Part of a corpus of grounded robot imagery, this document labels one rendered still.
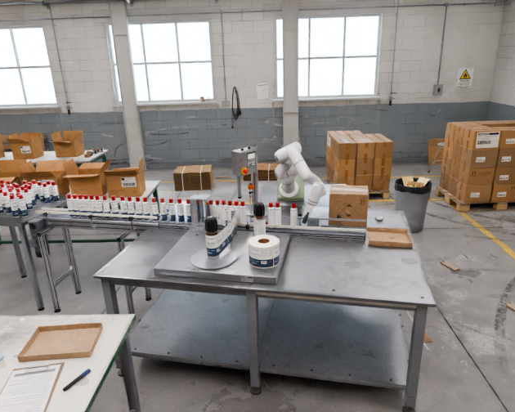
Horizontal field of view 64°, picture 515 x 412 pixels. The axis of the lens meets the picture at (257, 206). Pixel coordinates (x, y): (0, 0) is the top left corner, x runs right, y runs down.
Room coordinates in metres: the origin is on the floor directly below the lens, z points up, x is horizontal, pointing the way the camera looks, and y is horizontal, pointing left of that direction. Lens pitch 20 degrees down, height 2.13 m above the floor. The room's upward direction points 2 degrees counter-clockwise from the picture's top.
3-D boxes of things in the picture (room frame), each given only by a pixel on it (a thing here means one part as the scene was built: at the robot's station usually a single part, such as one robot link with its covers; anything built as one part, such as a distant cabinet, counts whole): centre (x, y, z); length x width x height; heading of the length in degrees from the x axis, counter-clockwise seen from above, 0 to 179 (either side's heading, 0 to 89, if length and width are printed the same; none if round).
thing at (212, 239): (2.49, 0.30, 1.04); 0.09 x 0.09 x 0.29
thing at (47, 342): (1.75, 1.00, 0.82); 0.34 x 0.24 x 0.03; 94
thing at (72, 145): (6.43, 2.92, 0.97); 0.43 x 0.42 x 0.37; 175
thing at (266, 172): (7.61, -0.09, 0.11); 0.65 x 0.54 x 0.22; 85
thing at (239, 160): (3.14, 0.09, 1.38); 0.17 x 0.10 x 0.19; 133
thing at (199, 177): (7.15, 1.12, 0.16); 0.65 x 0.54 x 0.32; 93
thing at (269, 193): (3.84, -0.49, 0.81); 0.90 x 0.90 x 0.04; 88
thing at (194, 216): (3.04, 0.44, 1.01); 0.14 x 0.13 x 0.26; 78
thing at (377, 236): (2.82, -0.97, 0.85); 0.30 x 0.26 x 0.04; 78
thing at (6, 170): (4.35, 2.72, 0.97); 0.44 x 0.38 x 0.37; 3
